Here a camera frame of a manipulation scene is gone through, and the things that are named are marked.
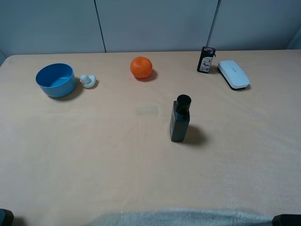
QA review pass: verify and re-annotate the black block lower right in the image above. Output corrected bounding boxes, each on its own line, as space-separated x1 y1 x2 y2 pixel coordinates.
272 214 301 226

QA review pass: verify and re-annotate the white rubber duck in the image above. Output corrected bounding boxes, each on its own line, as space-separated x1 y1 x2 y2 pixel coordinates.
80 74 96 89

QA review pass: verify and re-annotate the grey cloth at table edge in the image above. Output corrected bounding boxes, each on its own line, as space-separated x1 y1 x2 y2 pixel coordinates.
86 208 273 226

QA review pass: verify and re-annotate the black pump bottle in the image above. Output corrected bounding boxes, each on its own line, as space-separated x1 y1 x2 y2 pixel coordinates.
169 95 191 142

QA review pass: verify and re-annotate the orange fruit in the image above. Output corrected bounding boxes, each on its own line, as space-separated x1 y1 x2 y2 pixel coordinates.
130 56 153 79

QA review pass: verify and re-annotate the small black labelled box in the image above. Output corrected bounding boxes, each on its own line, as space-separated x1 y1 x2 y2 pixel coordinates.
197 47 216 73

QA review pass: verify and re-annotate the white whiteboard eraser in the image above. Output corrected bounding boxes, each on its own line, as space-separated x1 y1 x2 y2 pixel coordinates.
218 60 250 90

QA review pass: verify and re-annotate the blue plastic bowl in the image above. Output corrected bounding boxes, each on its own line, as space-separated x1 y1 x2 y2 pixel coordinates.
35 63 76 97

